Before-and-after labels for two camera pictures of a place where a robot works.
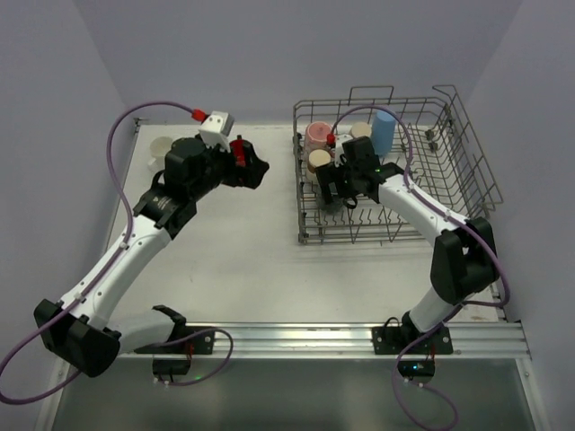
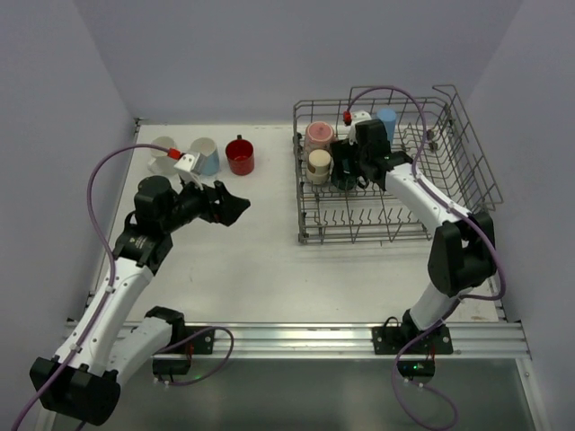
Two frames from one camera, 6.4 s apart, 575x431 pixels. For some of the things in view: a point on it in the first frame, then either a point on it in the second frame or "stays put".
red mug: x=238 y=148 stays put
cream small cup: x=316 y=158 stays put
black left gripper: x=232 y=166 -> x=215 y=205
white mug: x=158 y=148 stays put
